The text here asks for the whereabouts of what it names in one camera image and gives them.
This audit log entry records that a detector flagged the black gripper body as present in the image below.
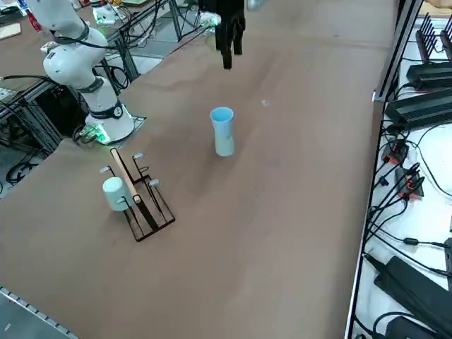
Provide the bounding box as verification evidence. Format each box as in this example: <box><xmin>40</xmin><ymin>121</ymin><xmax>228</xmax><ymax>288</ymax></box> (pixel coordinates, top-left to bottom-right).
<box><xmin>198</xmin><ymin>0</ymin><xmax>247</xmax><ymax>22</ymax></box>

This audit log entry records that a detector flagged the blue plastic cup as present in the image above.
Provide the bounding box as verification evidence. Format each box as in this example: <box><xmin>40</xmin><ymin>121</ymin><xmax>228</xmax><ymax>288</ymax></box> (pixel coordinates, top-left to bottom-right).
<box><xmin>210</xmin><ymin>107</ymin><xmax>234</xmax><ymax>139</ymax></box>

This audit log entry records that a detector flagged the green plastic cup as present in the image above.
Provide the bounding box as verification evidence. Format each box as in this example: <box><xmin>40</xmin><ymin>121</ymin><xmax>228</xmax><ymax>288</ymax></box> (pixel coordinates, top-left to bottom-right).
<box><xmin>214</xmin><ymin>133</ymin><xmax>236</xmax><ymax>157</ymax></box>

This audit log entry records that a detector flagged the pale mint cup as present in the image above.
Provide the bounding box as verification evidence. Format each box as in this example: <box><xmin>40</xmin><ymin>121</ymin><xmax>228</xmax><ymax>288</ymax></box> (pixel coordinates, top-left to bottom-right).
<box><xmin>102</xmin><ymin>177</ymin><xmax>132</xmax><ymax>212</ymax></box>

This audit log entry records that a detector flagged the white device with green light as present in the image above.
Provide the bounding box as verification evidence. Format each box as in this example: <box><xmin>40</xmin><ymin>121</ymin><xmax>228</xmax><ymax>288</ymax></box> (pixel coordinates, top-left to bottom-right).
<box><xmin>92</xmin><ymin>2</ymin><xmax>117</xmax><ymax>26</ymax></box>

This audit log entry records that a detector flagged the red white tag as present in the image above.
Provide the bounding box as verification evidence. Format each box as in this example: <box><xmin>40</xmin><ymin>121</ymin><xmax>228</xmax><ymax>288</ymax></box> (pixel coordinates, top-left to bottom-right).
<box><xmin>27</xmin><ymin>6</ymin><xmax>43</xmax><ymax>33</ymax></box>

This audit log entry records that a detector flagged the black power brick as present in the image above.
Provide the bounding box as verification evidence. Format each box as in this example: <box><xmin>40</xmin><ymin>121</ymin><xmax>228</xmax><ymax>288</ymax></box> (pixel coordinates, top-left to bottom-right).
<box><xmin>384</xmin><ymin>88</ymin><xmax>452</xmax><ymax>125</ymax></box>
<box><xmin>384</xmin><ymin>316</ymin><xmax>441</xmax><ymax>339</ymax></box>
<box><xmin>405</xmin><ymin>61</ymin><xmax>452</xmax><ymax>90</ymax></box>
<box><xmin>373</xmin><ymin>256</ymin><xmax>452</xmax><ymax>331</ymax></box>

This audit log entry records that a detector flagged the orange black connector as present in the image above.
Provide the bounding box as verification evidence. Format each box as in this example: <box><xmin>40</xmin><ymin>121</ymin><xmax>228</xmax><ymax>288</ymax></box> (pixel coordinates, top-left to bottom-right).
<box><xmin>394</xmin><ymin>166</ymin><xmax>425</xmax><ymax>201</ymax></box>
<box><xmin>383</xmin><ymin>139</ymin><xmax>410</xmax><ymax>166</ymax></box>

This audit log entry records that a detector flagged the wooden board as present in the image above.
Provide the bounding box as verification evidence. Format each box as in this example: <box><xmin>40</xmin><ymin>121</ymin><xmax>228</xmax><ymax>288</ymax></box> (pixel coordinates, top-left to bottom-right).
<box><xmin>0</xmin><ymin>23</ymin><xmax>22</xmax><ymax>40</ymax></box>

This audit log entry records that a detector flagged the black box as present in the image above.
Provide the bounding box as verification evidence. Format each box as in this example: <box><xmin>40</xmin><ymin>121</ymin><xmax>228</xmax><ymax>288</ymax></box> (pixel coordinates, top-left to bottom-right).
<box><xmin>443</xmin><ymin>237</ymin><xmax>452</xmax><ymax>276</ymax></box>

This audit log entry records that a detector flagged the aluminium frame post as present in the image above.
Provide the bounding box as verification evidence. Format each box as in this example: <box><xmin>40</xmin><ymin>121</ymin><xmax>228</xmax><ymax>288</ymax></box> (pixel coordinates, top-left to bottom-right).
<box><xmin>372</xmin><ymin>0</ymin><xmax>424</xmax><ymax>103</ymax></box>

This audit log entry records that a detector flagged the black wire cup rack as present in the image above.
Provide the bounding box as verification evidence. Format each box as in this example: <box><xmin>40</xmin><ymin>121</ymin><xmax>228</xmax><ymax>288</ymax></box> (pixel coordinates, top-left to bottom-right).
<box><xmin>100</xmin><ymin>147</ymin><xmax>177</xmax><ymax>243</ymax></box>

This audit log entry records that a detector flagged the black cable with ferrite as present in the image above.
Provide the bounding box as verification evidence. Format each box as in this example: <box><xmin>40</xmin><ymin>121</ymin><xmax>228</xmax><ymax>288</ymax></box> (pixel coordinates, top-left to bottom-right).
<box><xmin>363</xmin><ymin>211</ymin><xmax>446</xmax><ymax>248</ymax></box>

